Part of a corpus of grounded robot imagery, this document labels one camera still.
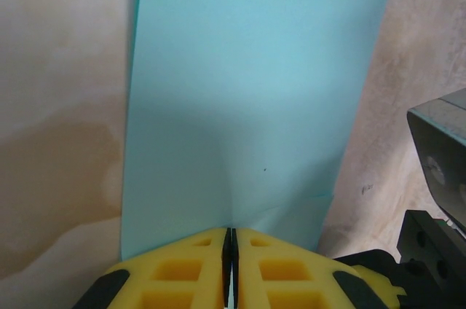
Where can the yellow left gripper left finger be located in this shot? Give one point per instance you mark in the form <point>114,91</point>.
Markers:
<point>174,276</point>

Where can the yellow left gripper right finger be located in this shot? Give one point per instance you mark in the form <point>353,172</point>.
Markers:
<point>291,276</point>

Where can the teal cloth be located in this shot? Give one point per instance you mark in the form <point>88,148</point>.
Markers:
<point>255,68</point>

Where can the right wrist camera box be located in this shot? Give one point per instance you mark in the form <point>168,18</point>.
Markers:
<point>437,141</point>

